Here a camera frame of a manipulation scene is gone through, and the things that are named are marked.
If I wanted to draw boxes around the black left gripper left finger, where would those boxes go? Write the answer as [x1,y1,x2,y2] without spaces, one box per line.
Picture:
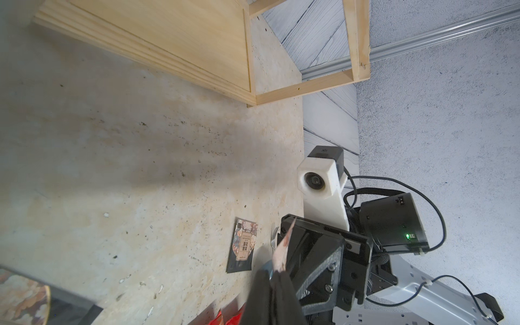
[240,269,276,325]

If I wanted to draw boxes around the brown tea bag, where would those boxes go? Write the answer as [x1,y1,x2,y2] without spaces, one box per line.
[272,219,296,272]
[226,218,258,274]
[1,268,103,324]

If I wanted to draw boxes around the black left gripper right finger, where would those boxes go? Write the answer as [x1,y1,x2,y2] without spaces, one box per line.
[273,272,307,325]

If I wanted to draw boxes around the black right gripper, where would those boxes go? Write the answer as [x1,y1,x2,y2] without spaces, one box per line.
[278,192,429,315]

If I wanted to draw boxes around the light wooden two-tier shelf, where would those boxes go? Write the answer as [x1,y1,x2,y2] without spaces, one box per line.
[33,1,371,106]

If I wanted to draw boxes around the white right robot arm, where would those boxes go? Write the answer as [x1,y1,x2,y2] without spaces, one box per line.
[279,188,504,324]

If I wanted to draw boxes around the right aluminium corner post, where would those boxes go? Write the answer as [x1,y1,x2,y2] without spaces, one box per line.
[302,4,519,81]

